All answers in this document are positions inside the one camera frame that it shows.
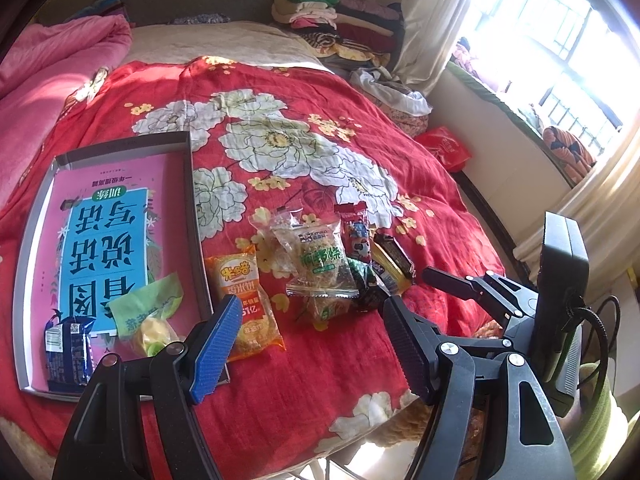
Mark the orange rice cracker packet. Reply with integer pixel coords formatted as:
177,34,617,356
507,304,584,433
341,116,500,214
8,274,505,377
204,245,285,362

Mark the black crinkled snack packet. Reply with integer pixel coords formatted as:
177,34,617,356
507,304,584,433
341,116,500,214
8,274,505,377
347,258,390,312

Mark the yellow snack bar packet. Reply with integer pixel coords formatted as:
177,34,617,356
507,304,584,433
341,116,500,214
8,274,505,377
371,243,412,295

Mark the green milk pastry packet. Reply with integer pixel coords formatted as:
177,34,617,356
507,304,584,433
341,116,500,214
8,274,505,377
107,272,183,358

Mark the round green label pastry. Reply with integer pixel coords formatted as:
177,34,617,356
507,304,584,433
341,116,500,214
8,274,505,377
297,295,354,324

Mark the clear candy bag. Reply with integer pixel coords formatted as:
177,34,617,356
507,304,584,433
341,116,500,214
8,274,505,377
250,206,303,278

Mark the dark Snickers chocolate bar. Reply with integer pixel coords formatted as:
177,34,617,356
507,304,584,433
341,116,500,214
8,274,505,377
374,232,416,281

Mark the clear brown cake packet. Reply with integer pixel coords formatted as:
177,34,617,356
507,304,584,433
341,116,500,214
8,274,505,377
272,221,359,298

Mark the red panda snack packet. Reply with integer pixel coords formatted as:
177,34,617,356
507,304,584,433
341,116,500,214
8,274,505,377
334,202,372,263

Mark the blue cookie packet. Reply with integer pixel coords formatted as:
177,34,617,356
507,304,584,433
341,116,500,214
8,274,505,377
43,316,94,396

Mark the green sleeve forearm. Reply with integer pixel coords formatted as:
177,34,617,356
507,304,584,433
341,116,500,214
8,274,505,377
568,379,639,480

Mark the red floral quilt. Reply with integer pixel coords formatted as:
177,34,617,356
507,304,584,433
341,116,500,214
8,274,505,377
1,56,503,479

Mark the orange patterned cushion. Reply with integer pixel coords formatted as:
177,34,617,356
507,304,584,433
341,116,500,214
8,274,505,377
542,126,596,184

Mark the grey tray pink printed bottom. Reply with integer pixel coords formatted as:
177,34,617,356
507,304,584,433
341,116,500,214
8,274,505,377
12,131,214,402

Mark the red plastic bag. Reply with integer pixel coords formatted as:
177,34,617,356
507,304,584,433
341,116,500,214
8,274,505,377
414,126,472,172

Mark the floral basket with white bag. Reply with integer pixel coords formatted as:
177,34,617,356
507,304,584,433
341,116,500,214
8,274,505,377
349,67,432,138

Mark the beige bed sheet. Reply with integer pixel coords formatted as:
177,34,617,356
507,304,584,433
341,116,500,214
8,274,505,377
122,21,324,70

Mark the stack of folded clothes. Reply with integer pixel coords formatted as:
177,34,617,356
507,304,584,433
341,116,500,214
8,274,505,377
271,0,405,67

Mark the pink folded blanket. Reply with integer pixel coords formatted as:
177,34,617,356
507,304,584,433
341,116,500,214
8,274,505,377
0,15,132,204

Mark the cream curtain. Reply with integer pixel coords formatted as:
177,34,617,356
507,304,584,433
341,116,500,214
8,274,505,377
394,0,470,94

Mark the blue patterned pillow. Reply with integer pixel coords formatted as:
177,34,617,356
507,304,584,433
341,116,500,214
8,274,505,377
66,0,129,22

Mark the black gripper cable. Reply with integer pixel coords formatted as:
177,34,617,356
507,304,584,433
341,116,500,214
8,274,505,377
569,294,623,401

